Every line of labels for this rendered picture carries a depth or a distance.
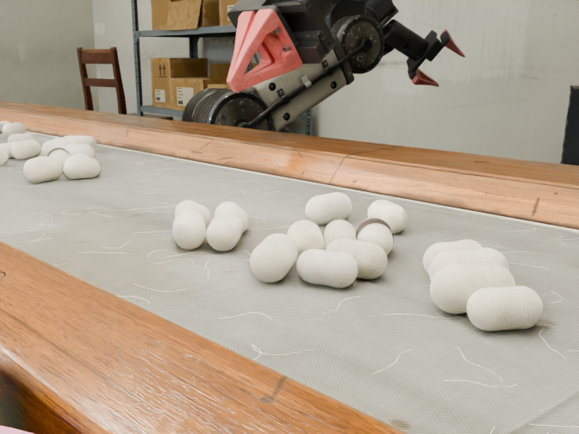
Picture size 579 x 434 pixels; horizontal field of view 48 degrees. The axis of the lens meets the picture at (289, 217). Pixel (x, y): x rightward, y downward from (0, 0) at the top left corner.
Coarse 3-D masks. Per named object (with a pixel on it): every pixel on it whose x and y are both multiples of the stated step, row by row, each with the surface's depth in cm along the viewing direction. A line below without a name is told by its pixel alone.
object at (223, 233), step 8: (216, 216) 38; (224, 216) 38; (232, 216) 38; (216, 224) 37; (224, 224) 37; (232, 224) 37; (240, 224) 38; (208, 232) 37; (216, 232) 37; (224, 232) 37; (232, 232) 37; (240, 232) 38; (208, 240) 37; (216, 240) 37; (224, 240) 37; (232, 240) 37; (216, 248) 37; (224, 248) 37; (232, 248) 37
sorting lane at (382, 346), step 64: (0, 192) 54; (64, 192) 54; (128, 192) 54; (192, 192) 54; (256, 192) 54; (320, 192) 54; (64, 256) 37; (128, 256) 37; (192, 256) 37; (512, 256) 37; (576, 256) 37; (192, 320) 28; (256, 320) 28; (320, 320) 28; (384, 320) 28; (448, 320) 28; (576, 320) 28; (320, 384) 22; (384, 384) 22; (448, 384) 22; (512, 384) 22; (576, 384) 22
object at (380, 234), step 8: (376, 224) 36; (360, 232) 36; (368, 232) 35; (376, 232) 35; (384, 232) 35; (360, 240) 36; (368, 240) 35; (376, 240) 35; (384, 240) 35; (392, 240) 36; (384, 248) 35
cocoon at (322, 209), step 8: (336, 192) 44; (312, 200) 43; (320, 200) 42; (328, 200) 43; (336, 200) 43; (344, 200) 43; (312, 208) 42; (320, 208) 42; (328, 208) 42; (336, 208) 43; (344, 208) 43; (312, 216) 43; (320, 216) 42; (328, 216) 42; (336, 216) 43; (344, 216) 44; (320, 224) 43
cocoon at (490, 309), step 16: (496, 288) 26; (512, 288) 26; (528, 288) 27; (480, 304) 26; (496, 304) 26; (512, 304) 26; (528, 304) 26; (480, 320) 26; (496, 320) 26; (512, 320) 26; (528, 320) 26
